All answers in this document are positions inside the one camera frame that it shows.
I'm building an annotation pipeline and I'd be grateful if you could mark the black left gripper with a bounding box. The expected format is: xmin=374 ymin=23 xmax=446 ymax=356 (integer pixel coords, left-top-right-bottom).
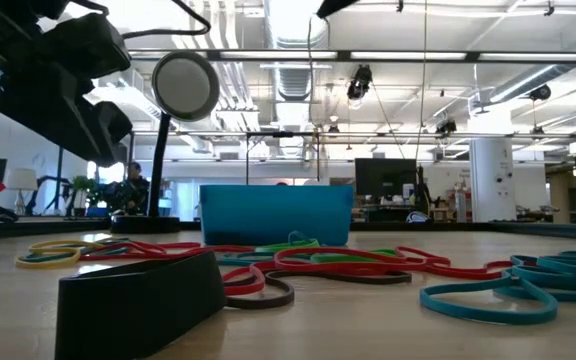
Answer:
xmin=0 ymin=0 xmax=119 ymax=162

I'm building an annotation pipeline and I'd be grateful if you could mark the yellow rubber band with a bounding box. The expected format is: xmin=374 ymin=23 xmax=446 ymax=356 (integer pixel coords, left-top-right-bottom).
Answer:
xmin=14 ymin=238 xmax=100 ymax=270

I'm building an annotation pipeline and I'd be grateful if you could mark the wide black rubber band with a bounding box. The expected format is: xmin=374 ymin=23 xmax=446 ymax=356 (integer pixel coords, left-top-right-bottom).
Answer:
xmin=53 ymin=249 xmax=228 ymax=360

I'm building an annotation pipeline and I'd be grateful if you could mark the dark brown rubber band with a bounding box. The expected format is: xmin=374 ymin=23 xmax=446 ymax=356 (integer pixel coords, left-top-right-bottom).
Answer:
xmin=223 ymin=268 xmax=414 ymax=310

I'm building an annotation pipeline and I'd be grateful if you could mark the teal plastic bin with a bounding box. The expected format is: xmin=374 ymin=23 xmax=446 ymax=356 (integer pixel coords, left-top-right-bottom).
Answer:
xmin=198 ymin=184 xmax=355 ymax=247

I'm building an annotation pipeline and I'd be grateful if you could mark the black overhead crossbar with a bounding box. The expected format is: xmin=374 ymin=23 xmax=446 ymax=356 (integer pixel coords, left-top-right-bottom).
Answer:
xmin=127 ymin=48 xmax=576 ymax=65

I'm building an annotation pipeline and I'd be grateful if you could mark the person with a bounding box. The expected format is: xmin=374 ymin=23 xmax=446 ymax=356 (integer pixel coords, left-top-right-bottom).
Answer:
xmin=112 ymin=160 xmax=150 ymax=216

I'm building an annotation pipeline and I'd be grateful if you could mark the green leafy plant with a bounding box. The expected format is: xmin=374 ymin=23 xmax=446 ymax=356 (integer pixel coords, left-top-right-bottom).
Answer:
xmin=70 ymin=174 xmax=98 ymax=217

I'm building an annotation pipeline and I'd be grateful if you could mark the white shade table lamp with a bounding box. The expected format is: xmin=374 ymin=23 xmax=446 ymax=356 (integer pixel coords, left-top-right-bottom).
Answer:
xmin=5 ymin=167 xmax=39 ymax=216

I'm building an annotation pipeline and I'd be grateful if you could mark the black desk lamp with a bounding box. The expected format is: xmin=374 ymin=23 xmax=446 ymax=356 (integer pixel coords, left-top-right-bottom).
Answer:
xmin=110 ymin=50 xmax=221 ymax=235

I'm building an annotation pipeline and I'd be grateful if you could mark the black computer monitor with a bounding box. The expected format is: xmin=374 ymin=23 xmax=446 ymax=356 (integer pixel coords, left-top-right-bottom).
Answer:
xmin=354 ymin=157 xmax=418 ymax=197

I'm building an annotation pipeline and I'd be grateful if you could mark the white round column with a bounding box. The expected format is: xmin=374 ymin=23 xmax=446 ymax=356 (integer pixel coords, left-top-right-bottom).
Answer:
xmin=468 ymin=137 xmax=517 ymax=223

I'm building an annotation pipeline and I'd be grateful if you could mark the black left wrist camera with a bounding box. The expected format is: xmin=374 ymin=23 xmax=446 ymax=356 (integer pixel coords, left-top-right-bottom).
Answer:
xmin=42 ymin=12 xmax=133 ymax=80

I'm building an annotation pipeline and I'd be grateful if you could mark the black left camera cable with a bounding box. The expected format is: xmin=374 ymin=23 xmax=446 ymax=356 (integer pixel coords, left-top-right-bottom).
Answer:
xmin=81 ymin=0 xmax=213 ymax=40

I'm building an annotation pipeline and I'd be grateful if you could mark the thin hanging cable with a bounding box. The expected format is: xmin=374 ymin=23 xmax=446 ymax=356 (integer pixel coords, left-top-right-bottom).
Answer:
xmin=420 ymin=0 xmax=428 ymax=164

